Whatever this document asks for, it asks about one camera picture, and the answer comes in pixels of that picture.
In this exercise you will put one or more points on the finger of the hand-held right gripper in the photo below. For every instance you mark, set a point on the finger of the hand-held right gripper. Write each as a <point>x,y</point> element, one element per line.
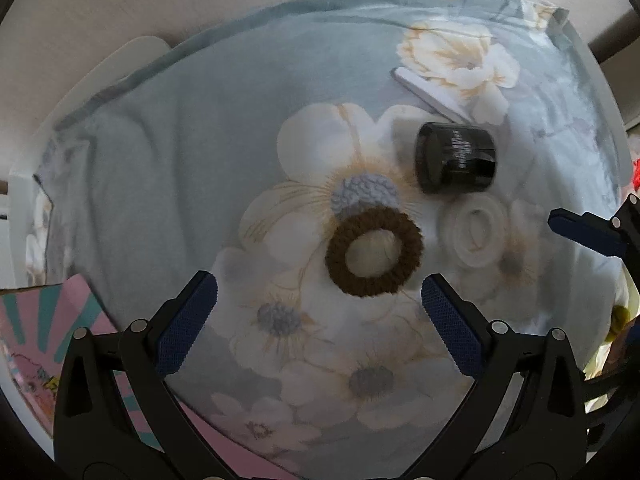
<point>585,232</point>

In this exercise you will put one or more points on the black jar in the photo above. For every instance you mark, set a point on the black jar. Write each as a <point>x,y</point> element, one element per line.
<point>455,157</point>

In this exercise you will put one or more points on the pink striped cardboard box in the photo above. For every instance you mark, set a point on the pink striped cardboard box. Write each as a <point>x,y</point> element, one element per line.
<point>35,340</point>

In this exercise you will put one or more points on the white tape roll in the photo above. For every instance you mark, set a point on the white tape roll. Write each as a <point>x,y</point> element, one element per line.
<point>452,240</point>

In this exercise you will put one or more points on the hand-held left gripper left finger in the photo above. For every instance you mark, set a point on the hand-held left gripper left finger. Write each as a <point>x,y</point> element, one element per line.
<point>185,320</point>

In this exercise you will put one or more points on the blue floral cloth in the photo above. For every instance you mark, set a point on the blue floral cloth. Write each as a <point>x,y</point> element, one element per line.
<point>175,160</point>

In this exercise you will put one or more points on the grey nail file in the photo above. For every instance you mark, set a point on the grey nail file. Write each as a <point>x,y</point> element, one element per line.
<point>430,92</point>

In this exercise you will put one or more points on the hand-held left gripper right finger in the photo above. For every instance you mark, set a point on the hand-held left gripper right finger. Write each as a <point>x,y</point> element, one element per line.
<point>452,320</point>

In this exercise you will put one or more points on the brown scrunchie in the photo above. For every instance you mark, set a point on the brown scrunchie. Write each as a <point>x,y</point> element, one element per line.
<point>340,265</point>

